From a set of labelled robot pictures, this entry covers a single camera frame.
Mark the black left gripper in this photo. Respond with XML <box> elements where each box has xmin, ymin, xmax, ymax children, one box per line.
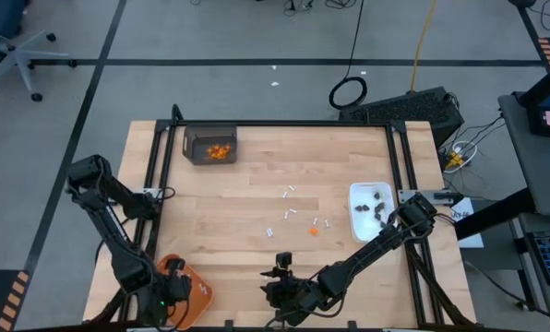
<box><xmin>136</xmin><ymin>257</ymin><xmax>193</xmax><ymax>326</ymax></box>

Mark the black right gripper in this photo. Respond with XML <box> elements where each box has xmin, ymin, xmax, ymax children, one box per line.
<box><xmin>259</xmin><ymin>252</ymin><xmax>325</xmax><ymax>326</ymax></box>

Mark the orange plastic tray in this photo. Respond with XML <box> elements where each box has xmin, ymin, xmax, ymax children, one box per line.
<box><xmin>154</xmin><ymin>253</ymin><xmax>215</xmax><ymax>331</ymax></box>

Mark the white plastic bin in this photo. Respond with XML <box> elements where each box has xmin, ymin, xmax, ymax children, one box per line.
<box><xmin>348</xmin><ymin>181</ymin><xmax>401</xmax><ymax>244</ymax></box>

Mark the dark grey plastic bin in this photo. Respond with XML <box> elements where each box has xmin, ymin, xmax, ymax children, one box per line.
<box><xmin>182</xmin><ymin>124</ymin><xmax>238</xmax><ymax>166</ymax></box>

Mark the white paper sheet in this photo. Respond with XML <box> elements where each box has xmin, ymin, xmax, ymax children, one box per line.
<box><xmin>449</xmin><ymin>205</ymin><xmax>484</xmax><ymax>249</ymax></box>

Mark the black computer case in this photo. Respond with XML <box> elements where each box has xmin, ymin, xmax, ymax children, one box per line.
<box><xmin>338</xmin><ymin>86</ymin><xmax>465</xmax><ymax>148</ymax></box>

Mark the yellow power strip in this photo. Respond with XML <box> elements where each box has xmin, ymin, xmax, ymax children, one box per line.
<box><xmin>445</xmin><ymin>151</ymin><xmax>465</xmax><ymax>170</ymax></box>

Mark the black metal beam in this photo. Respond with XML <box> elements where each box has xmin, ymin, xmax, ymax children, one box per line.
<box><xmin>453</xmin><ymin>187</ymin><xmax>534</xmax><ymax>241</ymax></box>

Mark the grey keyboard desk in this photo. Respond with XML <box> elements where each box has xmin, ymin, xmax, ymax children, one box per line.
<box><xmin>517</xmin><ymin>211</ymin><xmax>550</xmax><ymax>332</ymax></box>

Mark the grey office chair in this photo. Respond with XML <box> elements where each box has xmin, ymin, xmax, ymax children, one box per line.
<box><xmin>0</xmin><ymin>0</ymin><xmax>78</xmax><ymax>103</ymax></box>

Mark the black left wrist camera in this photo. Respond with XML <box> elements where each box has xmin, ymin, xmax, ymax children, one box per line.
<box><xmin>166</xmin><ymin>274</ymin><xmax>193</xmax><ymax>303</ymax></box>

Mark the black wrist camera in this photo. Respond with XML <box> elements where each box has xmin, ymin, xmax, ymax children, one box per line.
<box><xmin>291</xmin><ymin>280</ymin><xmax>322</xmax><ymax>313</ymax></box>
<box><xmin>166</xmin><ymin>274</ymin><xmax>193</xmax><ymax>303</ymax></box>

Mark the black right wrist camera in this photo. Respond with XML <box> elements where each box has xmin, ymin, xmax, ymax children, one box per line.
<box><xmin>291</xmin><ymin>280</ymin><xmax>322</xmax><ymax>313</ymax></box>

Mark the silver metal bracket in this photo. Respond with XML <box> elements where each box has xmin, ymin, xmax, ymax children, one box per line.
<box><xmin>398</xmin><ymin>188</ymin><xmax>464</xmax><ymax>205</ymax></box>

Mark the black coiled cable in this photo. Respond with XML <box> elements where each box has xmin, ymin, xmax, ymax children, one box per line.
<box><xmin>328</xmin><ymin>0</ymin><xmax>368</xmax><ymax>111</ymax></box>

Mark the yellow hanging cable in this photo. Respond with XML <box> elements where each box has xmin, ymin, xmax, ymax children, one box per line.
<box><xmin>410</xmin><ymin>0</ymin><xmax>438</xmax><ymax>92</ymax></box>

